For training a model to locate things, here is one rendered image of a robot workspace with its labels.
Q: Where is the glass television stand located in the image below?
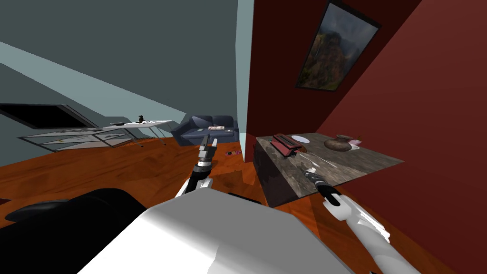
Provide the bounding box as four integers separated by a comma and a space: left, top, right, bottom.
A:
17, 127, 145, 153

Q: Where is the black television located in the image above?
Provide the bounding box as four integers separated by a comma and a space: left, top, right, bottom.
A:
0, 103, 97, 130

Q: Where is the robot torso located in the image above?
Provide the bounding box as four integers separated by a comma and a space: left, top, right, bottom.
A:
77, 188, 355, 274

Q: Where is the dark blue sofa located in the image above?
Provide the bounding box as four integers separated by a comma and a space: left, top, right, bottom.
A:
171, 115, 240, 147

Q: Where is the framed landscape picture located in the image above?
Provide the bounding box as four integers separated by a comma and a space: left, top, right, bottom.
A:
294, 0, 383, 92

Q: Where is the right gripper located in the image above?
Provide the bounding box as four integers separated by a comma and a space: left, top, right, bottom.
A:
302, 169, 325, 188

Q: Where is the brown round vase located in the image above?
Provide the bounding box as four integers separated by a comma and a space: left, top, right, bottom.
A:
323, 135, 353, 153

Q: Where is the dark stone table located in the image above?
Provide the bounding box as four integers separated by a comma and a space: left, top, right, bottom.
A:
253, 132, 405, 208

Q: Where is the red and black book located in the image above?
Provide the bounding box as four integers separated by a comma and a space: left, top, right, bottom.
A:
271, 133, 303, 157

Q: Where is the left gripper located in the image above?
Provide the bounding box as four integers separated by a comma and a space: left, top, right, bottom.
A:
195, 135, 219, 166

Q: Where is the silver cutlery piece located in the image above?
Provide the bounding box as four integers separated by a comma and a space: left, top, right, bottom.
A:
311, 153, 338, 168
298, 153, 321, 168

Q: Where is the white side table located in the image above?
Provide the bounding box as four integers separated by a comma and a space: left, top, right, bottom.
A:
102, 114, 174, 147

